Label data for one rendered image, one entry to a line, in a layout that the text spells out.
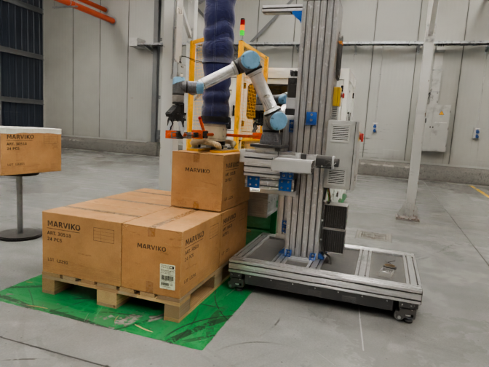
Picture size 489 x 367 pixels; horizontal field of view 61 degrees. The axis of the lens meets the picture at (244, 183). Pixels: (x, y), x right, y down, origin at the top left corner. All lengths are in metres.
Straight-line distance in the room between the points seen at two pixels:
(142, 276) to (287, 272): 0.95
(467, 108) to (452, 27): 2.10
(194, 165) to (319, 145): 0.89
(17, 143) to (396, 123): 9.90
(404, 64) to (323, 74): 9.33
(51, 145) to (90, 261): 1.79
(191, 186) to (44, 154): 1.75
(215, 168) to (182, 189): 0.31
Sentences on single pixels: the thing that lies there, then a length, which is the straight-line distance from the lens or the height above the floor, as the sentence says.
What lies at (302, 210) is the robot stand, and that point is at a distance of 3.06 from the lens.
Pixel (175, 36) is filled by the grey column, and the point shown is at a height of 2.03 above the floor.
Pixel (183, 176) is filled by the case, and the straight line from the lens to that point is 3.01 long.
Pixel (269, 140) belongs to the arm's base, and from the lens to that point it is 2.87.
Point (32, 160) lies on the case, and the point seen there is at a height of 0.74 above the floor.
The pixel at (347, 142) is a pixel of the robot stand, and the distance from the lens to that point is 2.92.
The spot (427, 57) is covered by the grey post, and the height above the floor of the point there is 2.18.
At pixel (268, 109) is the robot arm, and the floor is 1.27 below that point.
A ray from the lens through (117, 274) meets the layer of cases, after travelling 2.71.
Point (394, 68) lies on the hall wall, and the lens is 12.27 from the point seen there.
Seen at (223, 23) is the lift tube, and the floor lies 1.87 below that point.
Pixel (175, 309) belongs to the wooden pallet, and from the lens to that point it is 2.56.
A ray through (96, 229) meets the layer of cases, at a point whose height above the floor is 0.48.
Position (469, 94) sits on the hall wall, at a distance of 12.35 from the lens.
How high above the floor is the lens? 1.16
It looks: 8 degrees down
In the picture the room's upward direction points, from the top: 3 degrees clockwise
